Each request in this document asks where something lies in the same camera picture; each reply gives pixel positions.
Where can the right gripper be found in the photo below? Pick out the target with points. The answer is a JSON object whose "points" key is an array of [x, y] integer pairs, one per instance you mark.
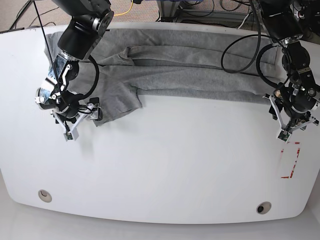
{"points": [[70, 119]]}

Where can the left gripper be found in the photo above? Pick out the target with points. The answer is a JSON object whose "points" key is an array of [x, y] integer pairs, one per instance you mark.
{"points": [[292, 107]]}

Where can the grey t-shirt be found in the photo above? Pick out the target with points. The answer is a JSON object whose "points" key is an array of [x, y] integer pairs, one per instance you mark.
{"points": [[134, 62]]}

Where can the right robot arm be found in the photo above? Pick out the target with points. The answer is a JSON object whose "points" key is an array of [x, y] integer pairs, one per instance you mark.
{"points": [[89, 21]]}

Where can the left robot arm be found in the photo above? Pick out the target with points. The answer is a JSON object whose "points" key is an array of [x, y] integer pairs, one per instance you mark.
{"points": [[295, 61]]}

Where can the red tape rectangle marking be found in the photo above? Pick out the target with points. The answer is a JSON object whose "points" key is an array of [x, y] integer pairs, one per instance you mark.
{"points": [[288, 159]]}

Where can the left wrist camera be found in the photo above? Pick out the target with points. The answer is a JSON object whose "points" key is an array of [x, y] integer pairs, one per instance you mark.
{"points": [[283, 135]]}

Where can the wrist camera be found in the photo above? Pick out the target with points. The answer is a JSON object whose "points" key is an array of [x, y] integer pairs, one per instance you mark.
{"points": [[71, 135], [283, 135]]}

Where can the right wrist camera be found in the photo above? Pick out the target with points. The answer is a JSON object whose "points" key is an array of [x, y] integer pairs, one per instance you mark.
{"points": [[71, 135]]}

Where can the left table cable grommet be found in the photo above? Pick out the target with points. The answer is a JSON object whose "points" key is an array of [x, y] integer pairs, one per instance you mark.
{"points": [[44, 196]]}

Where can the table cable grommet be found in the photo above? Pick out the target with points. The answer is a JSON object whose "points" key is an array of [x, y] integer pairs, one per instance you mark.
{"points": [[44, 196], [263, 208]]}

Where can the right table cable grommet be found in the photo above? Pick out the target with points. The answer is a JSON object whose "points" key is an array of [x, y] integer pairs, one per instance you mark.
{"points": [[263, 208]]}

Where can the aluminium frame rail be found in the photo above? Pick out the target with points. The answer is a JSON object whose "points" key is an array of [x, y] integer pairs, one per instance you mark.
{"points": [[200, 12]]}

